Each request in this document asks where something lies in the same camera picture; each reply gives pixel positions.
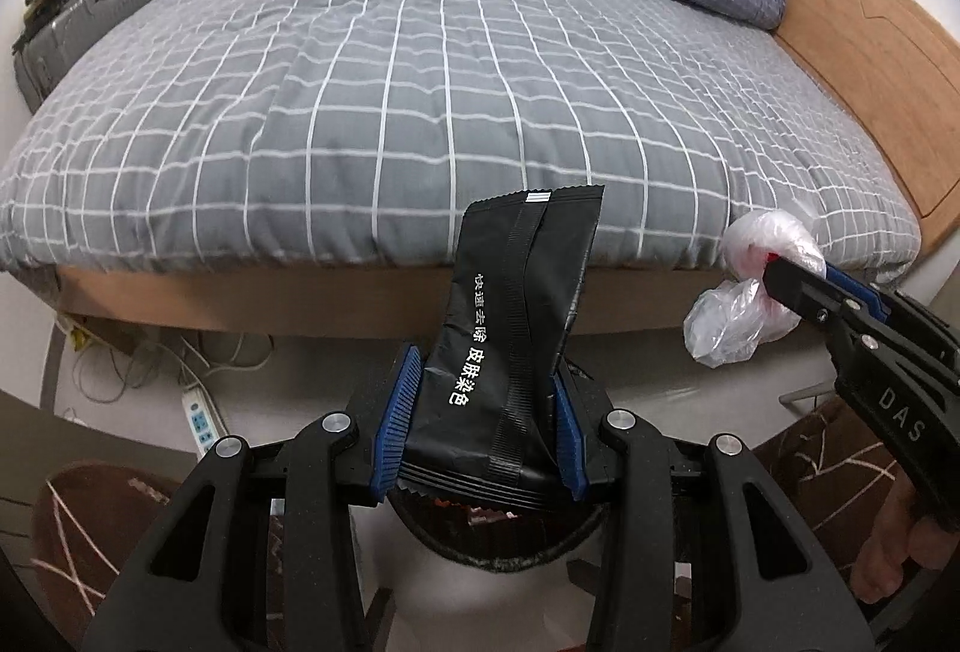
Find black sachet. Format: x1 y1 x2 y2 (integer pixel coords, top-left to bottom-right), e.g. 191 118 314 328
396 187 607 514

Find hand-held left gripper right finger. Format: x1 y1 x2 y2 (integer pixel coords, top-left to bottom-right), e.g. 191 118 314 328
551 370 878 652

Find white power strip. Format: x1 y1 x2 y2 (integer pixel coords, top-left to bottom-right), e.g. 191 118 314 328
182 389 228 459

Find grey suitcase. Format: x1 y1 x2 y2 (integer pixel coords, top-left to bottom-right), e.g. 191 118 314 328
11 0 166 114

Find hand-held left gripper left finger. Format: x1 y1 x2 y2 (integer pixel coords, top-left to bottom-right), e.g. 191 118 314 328
82 344 422 652

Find grey checked bed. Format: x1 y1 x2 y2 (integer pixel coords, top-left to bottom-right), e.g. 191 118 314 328
0 0 923 342

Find clear plastic bag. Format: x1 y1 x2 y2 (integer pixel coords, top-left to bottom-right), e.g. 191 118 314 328
684 209 827 369

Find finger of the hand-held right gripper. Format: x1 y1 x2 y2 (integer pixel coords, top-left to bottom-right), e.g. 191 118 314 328
761 256 882 338
825 262 890 315

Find wooden headboard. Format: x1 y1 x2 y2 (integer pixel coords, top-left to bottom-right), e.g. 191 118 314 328
771 0 960 248

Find black trash bin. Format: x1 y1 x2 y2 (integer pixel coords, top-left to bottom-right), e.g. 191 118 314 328
394 494 608 574

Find person's right hand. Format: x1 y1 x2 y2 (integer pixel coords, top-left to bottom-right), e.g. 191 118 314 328
851 475 950 604

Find white cables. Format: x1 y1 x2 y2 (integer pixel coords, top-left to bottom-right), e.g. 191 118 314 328
56 314 275 398

